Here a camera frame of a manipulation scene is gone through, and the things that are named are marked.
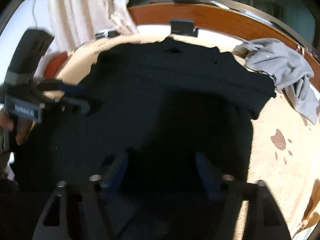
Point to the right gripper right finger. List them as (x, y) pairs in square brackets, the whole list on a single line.
[(264, 219)]

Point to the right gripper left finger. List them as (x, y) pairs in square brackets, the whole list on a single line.
[(78, 211)]

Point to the black knit sweater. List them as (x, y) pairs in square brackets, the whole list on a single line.
[(162, 104)]

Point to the person left hand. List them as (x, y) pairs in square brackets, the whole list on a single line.
[(23, 128)]

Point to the red cloth item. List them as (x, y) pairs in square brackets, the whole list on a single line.
[(55, 64)]

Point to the yellow paw print blanket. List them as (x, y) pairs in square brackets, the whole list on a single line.
[(285, 151)]

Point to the left beige curtain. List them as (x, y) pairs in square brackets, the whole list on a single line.
[(76, 22)]

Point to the white power strip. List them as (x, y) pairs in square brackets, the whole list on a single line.
[(107, 33)]

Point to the grey garment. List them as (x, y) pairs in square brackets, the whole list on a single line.
[(288, 68)]

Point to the black box on bed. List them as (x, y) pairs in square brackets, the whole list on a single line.
[(183, 27)]

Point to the white paper card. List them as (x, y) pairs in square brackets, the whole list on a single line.
[(218, 4)]

